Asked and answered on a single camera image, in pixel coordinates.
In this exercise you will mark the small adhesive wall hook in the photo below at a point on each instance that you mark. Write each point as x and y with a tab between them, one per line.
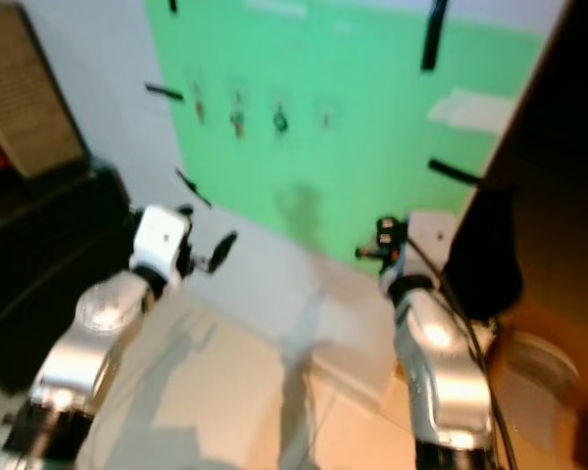
237	117
280	119
198	98

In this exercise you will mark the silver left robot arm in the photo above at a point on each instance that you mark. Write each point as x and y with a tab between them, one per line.
103	313

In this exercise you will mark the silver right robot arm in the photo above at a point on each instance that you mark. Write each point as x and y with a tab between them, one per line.
436	338

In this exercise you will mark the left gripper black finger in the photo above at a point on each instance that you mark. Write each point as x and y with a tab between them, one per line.
222	251

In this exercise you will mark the white paper sheet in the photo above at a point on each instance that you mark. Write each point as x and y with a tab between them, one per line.
470	112

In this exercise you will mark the dark brown wooden door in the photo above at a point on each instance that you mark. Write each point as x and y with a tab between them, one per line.
559	196

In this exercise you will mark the dark glass coffee table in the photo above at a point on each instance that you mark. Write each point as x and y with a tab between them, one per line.
39	274

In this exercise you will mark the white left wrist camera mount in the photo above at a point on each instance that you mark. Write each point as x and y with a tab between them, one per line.
162	237

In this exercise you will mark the green wall board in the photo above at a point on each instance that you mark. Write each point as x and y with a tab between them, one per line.
353	186

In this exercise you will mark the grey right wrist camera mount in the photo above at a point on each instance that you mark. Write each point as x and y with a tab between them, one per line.
431	235

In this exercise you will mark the black board clamp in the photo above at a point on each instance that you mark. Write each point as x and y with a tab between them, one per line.
435	34
453	171
165	92

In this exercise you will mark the large brown cardboard box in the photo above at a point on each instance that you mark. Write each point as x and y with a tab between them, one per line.
34	88

